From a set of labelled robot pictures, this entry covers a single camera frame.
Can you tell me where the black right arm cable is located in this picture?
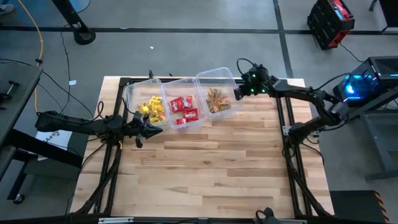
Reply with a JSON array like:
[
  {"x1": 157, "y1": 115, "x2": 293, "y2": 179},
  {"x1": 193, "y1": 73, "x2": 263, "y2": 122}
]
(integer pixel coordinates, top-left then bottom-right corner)
[{"x1": 236, "y1": 57, "x2": 256, "y2": 77}]

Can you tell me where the grey desk frame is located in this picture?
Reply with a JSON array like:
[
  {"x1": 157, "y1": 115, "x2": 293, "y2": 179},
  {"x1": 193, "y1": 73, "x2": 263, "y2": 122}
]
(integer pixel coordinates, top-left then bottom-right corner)
[{"x1": 362, "y1": 90, "x2": 398, "y2": 181}]

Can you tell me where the black computer with RGB lights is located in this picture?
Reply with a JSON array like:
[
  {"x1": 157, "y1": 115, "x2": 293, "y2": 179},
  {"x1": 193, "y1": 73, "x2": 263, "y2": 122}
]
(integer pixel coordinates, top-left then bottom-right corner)
[{"x1": 332, "y1": 55, "x2": 398, "y2": 108}]

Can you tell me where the black clamp handle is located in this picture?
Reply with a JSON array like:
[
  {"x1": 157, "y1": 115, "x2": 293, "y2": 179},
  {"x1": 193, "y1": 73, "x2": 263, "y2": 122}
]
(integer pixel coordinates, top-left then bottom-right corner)
[{"x1": 0, "y1": 80, "x2": 20, "y2": 103}]

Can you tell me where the black desk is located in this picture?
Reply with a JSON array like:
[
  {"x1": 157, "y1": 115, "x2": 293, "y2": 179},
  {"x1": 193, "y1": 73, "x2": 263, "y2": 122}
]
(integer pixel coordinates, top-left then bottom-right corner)
[{"x1": 0, "y1": 63, "x2": 90, "y2": 205}]

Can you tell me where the black crate power cable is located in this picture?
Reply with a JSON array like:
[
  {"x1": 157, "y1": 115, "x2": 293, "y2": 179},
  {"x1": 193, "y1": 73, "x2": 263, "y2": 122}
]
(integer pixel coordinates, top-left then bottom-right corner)
[{"x1": 339, "y1": 42, "x2": 364, "y2": 63}]

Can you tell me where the red and black tool crate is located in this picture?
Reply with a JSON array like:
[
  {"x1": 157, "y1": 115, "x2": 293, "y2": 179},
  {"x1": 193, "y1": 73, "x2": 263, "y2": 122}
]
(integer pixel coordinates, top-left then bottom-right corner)
[{"x1": 307, "y1": 0, "x2": 355, "y2": 50}]

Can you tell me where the black furniture piece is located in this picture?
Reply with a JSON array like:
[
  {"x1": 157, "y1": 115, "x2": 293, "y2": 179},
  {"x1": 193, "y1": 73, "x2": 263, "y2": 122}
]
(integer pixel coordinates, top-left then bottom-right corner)
[{"x1": 368, "y1": 0, "x2": 398, "y2": 34}]

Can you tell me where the black mat with hazard stripe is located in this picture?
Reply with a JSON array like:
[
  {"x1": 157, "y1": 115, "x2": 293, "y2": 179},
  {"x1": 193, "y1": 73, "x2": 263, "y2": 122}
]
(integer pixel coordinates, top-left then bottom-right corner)
[{"x1": 329, "y1": 189, "x2": 390, "y2": 224}]

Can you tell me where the light blue round object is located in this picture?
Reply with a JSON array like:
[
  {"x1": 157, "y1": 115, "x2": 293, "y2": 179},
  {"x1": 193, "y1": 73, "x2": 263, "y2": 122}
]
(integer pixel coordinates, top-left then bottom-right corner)
[{"x1": 68, "y1": 0, "x2": 91, "y2": 13}]

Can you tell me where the black stand with round base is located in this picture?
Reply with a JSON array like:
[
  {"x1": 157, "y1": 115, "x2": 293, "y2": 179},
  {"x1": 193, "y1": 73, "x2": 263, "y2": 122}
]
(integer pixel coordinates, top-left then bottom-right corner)
[{"x1": 51, "y1": 0, "x2": 96, "y2": 46}]

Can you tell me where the clear plastic container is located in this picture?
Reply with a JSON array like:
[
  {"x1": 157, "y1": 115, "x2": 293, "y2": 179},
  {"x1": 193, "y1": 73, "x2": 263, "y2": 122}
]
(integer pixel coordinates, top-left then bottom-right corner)
[
  {"x1": 195, "y1": 67, "x2": 243, "y2": 122},
  {"x1": 160, "y1": 77, "x2": 208, "y2": 134},
  {"x1": 126, "y1": 78, "x2": 170, "y2": 128}
]

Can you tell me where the thin black floor cable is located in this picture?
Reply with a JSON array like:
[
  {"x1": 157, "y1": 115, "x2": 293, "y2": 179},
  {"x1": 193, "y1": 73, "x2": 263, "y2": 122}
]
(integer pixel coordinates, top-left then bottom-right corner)
[
  {"x1": 0, "y1": 58, "x2": 94, "y2": 118},
  {"x1": 58, "y1": 24, "x2": 72, "y2": 113}
]

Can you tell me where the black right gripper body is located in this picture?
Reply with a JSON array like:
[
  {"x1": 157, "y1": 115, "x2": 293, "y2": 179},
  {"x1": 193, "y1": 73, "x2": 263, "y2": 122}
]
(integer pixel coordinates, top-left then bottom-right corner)
[{"x1": 241, "y1": 63, "x2": 274, "y2": 96}]

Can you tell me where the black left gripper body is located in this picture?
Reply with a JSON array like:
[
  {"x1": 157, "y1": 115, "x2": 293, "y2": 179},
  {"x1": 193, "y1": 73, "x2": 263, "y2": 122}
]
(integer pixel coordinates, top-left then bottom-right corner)
[{"x1": 124, "y1": 120, "x2": 147, "y2": 149}]

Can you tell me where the black device with cable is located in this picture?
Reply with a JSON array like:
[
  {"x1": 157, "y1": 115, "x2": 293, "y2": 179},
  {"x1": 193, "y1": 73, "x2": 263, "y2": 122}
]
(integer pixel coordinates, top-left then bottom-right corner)
[{"x1": 254, "y1": 207, "x2": 282, "y2": 224}]

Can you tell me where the white printed paper sheet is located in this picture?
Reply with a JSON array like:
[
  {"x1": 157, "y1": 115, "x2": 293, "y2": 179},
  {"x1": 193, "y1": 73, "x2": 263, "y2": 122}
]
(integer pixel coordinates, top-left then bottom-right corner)
[{"x1": 35, "y1": 129, "x2": 73, "y2": 162}]

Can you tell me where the black metal table frame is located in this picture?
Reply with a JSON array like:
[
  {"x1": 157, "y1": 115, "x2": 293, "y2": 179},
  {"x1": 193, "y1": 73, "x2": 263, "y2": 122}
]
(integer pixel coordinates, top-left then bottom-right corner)
[{"x1": 70, "y1": 68, "x2": 333, "y2": 224}]

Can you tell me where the person's shoe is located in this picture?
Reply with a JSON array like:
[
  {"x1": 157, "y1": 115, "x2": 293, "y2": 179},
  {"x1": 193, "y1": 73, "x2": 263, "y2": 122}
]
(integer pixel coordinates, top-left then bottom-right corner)
[{"x1": 0, "y1": 3, "x2": 15, "y2": 15}]

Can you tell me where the orange yellow floor cable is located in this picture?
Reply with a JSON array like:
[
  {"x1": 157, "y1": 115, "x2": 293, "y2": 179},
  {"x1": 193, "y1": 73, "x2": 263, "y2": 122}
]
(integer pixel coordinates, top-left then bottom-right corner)
[{"x1": 17, "y1": 0, "x2": 44, "y2": 113}]

